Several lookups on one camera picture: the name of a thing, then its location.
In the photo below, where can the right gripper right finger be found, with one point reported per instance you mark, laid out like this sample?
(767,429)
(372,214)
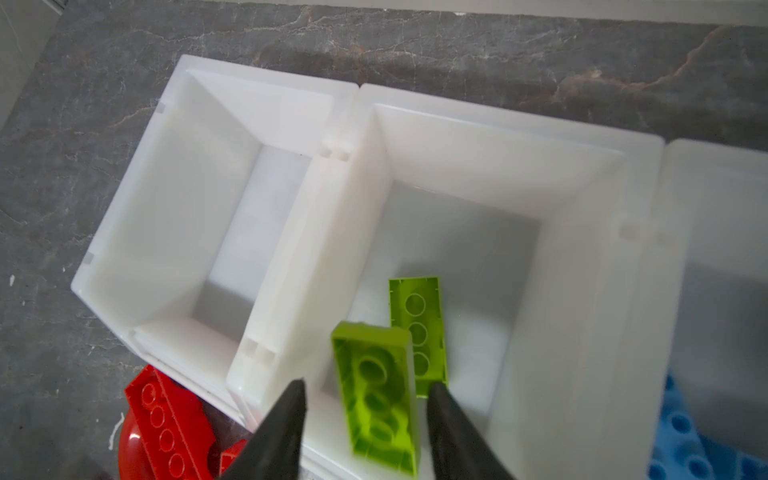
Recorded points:
(458,451)

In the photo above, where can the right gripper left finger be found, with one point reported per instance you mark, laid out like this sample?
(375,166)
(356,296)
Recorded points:
(274,450)

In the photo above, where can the green lego brick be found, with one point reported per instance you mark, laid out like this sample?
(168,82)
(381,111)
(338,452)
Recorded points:
(420,324)
(374,369)

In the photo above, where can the blue lego brick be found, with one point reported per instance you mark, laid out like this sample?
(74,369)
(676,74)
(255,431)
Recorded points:
(681,452)

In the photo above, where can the red lego brick top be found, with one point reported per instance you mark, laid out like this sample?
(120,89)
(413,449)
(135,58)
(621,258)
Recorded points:
(175,430)

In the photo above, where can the white left bin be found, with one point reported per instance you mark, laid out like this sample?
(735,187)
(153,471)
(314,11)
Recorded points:
(180,257)

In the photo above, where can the white bin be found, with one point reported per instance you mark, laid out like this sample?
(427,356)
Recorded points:
(532,226)
(180,257)
(698,312)

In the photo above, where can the white middle bin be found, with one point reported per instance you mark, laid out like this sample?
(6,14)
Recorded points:
(532,226)

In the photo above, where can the white right bin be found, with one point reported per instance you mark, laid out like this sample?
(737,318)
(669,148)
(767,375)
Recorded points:
(698,312)

